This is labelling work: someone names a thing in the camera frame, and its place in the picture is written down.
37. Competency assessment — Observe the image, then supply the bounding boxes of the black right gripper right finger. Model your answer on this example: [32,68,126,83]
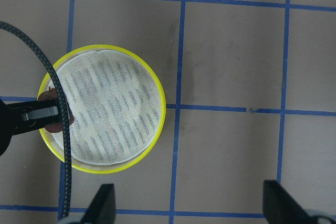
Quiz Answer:
[262,180,310,224]

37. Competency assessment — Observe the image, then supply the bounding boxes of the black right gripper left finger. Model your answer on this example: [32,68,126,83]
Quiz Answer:
[81,184,116,224]

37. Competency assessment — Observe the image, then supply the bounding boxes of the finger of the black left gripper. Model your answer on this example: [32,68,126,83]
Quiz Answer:
[7,99,60,112]
[11,115,61,135]

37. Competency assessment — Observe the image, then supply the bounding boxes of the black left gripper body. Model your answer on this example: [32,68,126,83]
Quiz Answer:
[1,100,16,155]

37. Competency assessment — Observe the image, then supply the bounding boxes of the dark red bun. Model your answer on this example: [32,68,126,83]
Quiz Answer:
[37,87,75,133]

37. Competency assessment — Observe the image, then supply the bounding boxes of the yellow rimmed steamer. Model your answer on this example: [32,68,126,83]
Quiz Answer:
[54,45,166,174]

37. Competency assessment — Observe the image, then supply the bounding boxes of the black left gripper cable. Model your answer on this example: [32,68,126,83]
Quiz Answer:
[0,21,72,219]

